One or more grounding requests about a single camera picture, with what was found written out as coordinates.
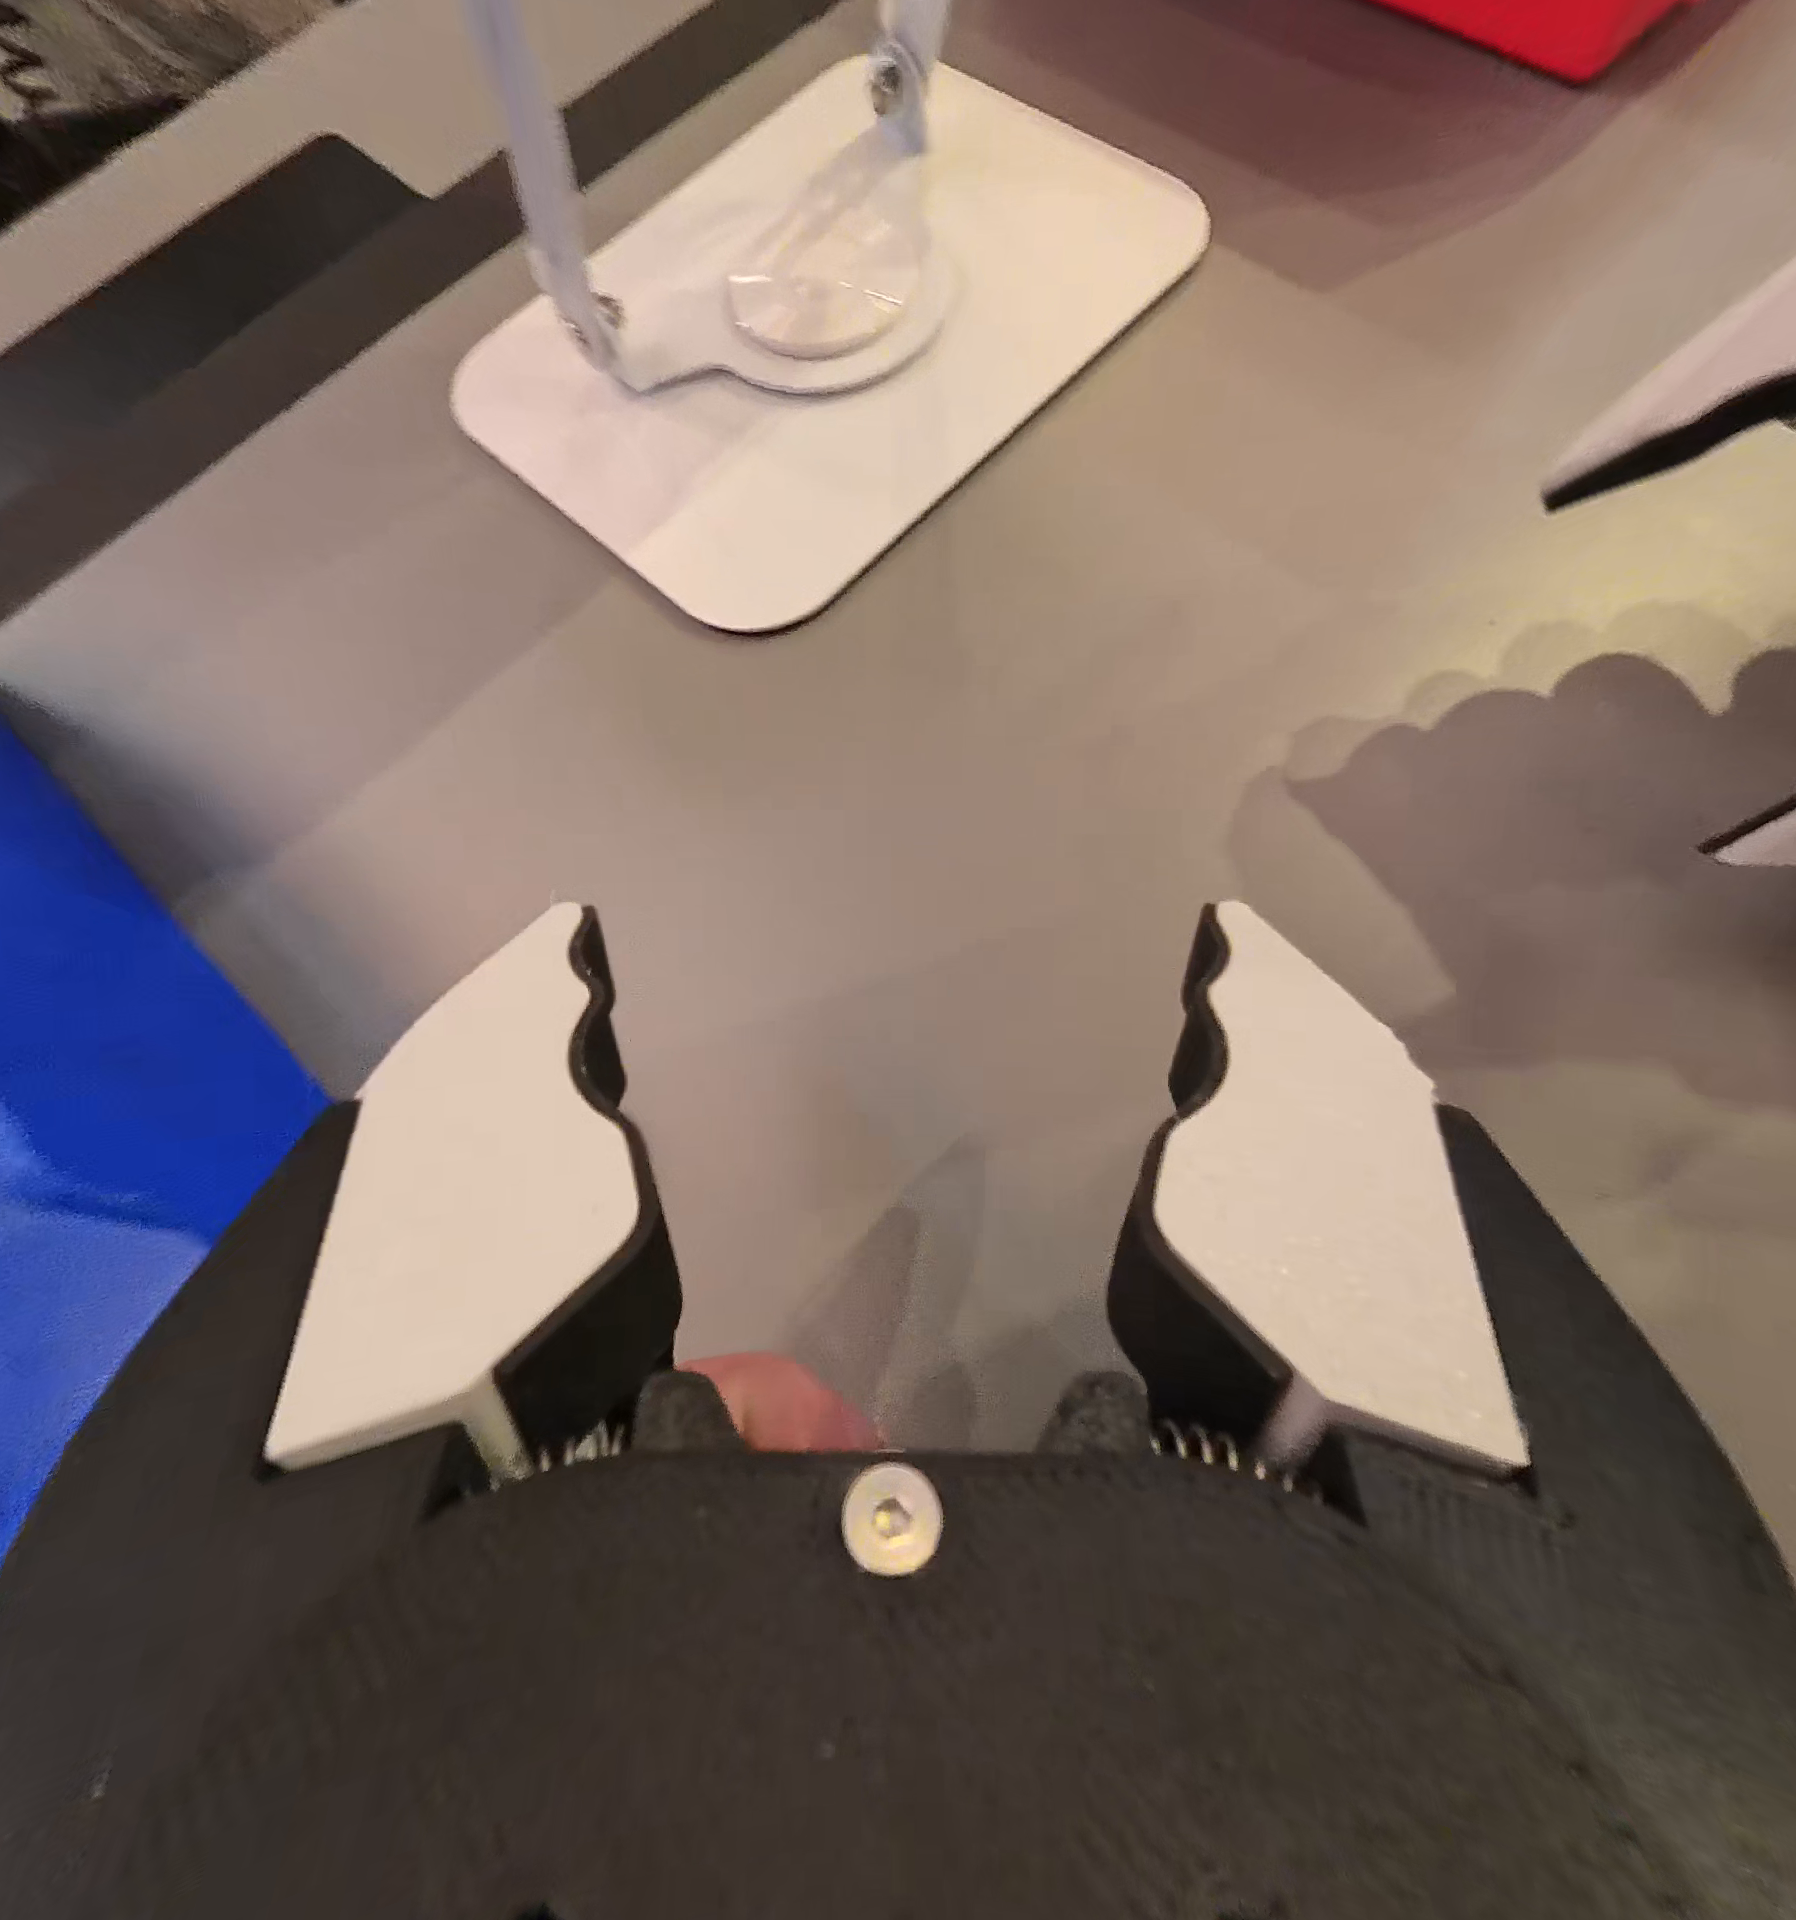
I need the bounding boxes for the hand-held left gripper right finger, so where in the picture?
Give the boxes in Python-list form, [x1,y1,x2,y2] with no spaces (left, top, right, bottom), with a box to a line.
[1106,897,1532,1487]

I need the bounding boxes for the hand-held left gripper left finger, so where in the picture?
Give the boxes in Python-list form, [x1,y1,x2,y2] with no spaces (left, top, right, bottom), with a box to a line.
[260,899,686,1483]

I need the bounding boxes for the person's left hand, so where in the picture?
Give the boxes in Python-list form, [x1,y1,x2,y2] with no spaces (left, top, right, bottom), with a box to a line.
[679,1347,887,1457]

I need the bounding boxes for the blue bin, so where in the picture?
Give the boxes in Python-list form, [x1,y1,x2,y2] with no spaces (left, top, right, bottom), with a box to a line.
[0,652,332,1705]

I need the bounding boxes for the dark patterned cloth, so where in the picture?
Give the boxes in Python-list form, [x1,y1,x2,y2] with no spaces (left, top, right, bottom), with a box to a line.
[0,0,345,273]

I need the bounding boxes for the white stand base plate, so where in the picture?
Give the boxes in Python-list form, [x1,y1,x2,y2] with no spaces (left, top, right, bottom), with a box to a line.
[451,57,1211,636]

